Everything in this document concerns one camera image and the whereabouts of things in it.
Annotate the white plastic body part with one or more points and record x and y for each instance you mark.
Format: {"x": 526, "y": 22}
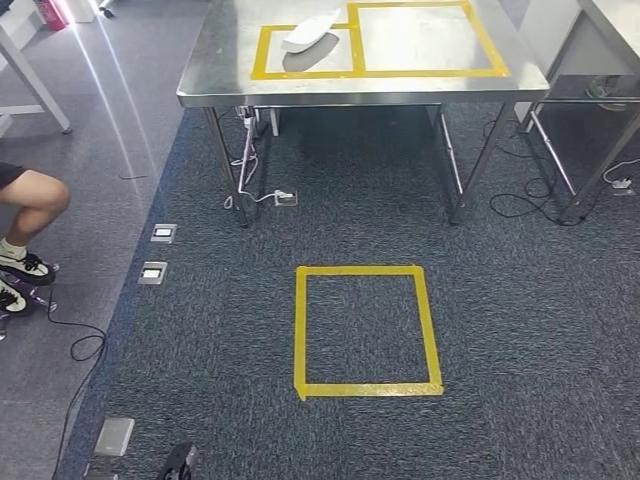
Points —
{"x": 310, "y": 33}

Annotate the yellow tape on workbench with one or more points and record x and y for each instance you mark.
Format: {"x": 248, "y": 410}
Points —
{"x": 356, "y": 46}

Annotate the stainless steel workbench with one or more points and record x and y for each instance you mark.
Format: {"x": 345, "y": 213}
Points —
{"x": 215, "y": 66}

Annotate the chrome stool base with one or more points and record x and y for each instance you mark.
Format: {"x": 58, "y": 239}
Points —
{"x": 40, "y": 305}

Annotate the person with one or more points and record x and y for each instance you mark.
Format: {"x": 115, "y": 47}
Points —
{"x": 35, "y": 199}

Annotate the grey table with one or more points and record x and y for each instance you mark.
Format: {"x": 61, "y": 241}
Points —
{"x": 30, "y": 73}

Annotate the red fire extinguisher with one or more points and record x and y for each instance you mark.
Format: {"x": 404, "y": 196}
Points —
{"x": 52, "y": 13}

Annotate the steel table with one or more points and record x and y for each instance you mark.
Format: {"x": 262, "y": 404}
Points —
{"x": 615, "y": 26}

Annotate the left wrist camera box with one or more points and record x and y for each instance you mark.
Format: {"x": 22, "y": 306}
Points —
{"x": 177, "y": 460}

